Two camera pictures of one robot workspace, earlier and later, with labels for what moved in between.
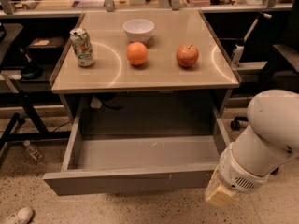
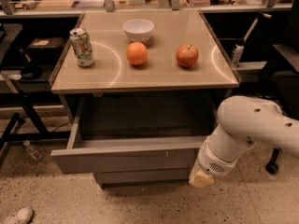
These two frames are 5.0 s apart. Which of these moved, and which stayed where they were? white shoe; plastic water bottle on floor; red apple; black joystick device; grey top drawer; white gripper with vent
Moved: grey top drawer; white gripper with vent
Stayed: black joystick device; plastic water bottle on floor; white shoe; red apple
